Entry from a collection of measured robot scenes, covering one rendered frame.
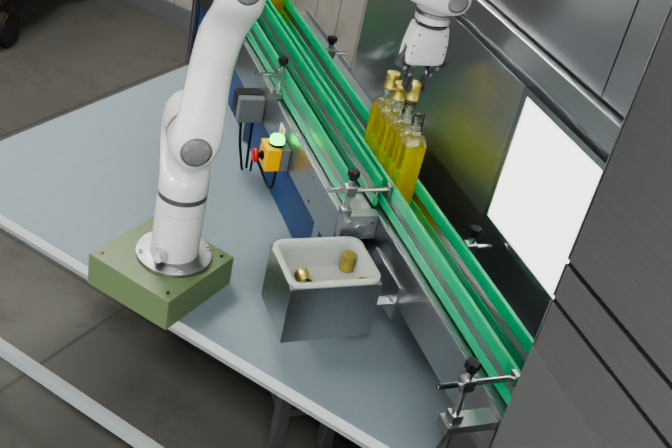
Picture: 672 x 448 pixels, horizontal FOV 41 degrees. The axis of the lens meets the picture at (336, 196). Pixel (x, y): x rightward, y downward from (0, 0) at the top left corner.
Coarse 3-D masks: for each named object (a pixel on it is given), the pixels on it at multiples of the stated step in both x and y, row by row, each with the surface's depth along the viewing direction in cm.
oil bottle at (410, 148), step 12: (408, 132) 216; (396, 144) 219; (408, 144) 215; (420, 144) 216; (396, 156) 220; (408, 156) 216; (420, 156) 218; (396, 168) 220; (408, 168) 219; (396, 180) 220; (408, 180) 221; (408, 192) 223; (408, 204) 225
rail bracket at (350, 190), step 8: (352, 168) 213; (352, 176) 212; (344, 184) 215; (352, 184) 213; (328, 192) 213; (336, 192) 213; (344, 192) 214; (352, 192) 214; (392, 192) 218; (344, 200) 216; (344, 208) 217; (344, 216) 217
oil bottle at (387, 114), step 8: (384, 112) 225; (392, 112) 224; (400, 112) 224; (384, 120) 225; (376, 128) 229; (384, 128) 225; (376, 136) 230; (384, 136) 226; (376, 144) 230; (384, 144) 227; (376, 152) 230
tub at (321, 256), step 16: (288, 240) 213; (304, 240) 214; (320, 240) 216; (336, 240) 217; (352, 240) 219; (288, 256) 215; (304, 256) 216; (320, 256) 218; (336, 256) 220; (368, 256) 214; (288, 272) 203; (320, 272) 217; (336, 272) 218; (352, 272) 219; (368, 272) 212; (304, 288) 200
